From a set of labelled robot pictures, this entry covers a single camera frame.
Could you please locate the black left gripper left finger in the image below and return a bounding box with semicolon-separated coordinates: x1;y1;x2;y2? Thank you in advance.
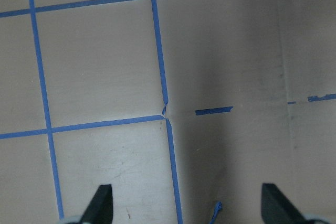
79;184;113;224

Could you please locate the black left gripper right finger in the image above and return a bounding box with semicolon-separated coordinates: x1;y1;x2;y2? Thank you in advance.
261;183;307;224

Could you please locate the brown paper table cover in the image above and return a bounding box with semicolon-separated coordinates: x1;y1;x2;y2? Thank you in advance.
1;0;335;223

